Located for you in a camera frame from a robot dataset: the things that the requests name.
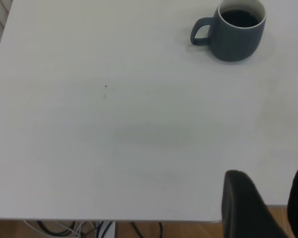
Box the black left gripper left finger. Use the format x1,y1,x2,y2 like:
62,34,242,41
221,170,295,238

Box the dark grey ceramic mug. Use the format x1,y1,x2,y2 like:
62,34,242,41
190,0,267,62

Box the black coffee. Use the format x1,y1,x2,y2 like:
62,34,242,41
221,9,261,28

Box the white power strip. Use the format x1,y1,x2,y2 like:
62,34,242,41
96,221,116,238

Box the white cable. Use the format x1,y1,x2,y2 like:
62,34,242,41
23,220,86,238

